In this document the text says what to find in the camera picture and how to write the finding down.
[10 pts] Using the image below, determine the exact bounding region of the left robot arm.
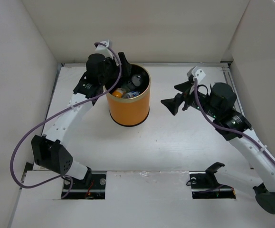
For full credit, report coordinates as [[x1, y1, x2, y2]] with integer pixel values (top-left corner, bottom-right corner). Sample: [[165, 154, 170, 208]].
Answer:
[[31, 52, 132, 189]]

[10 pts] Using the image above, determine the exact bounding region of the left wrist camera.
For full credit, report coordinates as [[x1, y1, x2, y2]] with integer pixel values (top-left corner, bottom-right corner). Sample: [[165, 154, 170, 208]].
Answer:
[[95, 39, 112, 57]]

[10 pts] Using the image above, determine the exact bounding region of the clear bottle with dark cap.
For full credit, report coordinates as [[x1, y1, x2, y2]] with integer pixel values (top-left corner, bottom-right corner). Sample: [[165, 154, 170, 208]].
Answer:
[[127, 74, 143, 90]]

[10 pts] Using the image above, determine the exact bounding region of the orange cylindrical bin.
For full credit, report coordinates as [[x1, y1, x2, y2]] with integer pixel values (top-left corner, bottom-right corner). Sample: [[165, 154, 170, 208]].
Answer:
[[106, 64, 151, 127]]

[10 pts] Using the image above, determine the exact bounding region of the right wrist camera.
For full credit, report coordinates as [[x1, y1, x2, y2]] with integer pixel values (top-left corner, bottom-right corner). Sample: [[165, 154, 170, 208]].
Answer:
[[187, 66, 206, 81]]

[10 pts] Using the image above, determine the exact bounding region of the clear bottle with white cap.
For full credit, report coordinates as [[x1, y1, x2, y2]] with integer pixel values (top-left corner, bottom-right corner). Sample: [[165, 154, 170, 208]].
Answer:
[[122, 91, 140, 99]]

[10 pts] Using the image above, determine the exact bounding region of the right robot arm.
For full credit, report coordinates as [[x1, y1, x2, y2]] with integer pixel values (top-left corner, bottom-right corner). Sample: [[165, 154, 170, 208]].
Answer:
[[161, 80, 275, 214]]

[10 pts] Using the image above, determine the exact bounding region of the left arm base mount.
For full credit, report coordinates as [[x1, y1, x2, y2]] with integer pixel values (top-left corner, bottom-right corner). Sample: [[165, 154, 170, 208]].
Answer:
[[61, 171, 107, 200]]

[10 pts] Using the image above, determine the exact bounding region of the orange juice bottle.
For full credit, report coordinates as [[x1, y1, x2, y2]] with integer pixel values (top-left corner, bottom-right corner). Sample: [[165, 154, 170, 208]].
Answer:
[[112, 88, 126, 98]]

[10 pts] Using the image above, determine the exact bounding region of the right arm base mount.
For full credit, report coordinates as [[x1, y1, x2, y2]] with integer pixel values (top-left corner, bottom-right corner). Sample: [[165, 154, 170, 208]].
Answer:
[[186, 171, 236, 200]]

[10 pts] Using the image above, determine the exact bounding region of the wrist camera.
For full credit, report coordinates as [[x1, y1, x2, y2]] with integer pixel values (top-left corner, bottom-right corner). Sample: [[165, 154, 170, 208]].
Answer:
[[95, 39, 112, 57], [187, 66, 206, 81]]

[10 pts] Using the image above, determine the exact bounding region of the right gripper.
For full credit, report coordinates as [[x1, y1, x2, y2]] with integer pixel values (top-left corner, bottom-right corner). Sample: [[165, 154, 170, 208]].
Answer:
[[161, 80, 220, 119]]

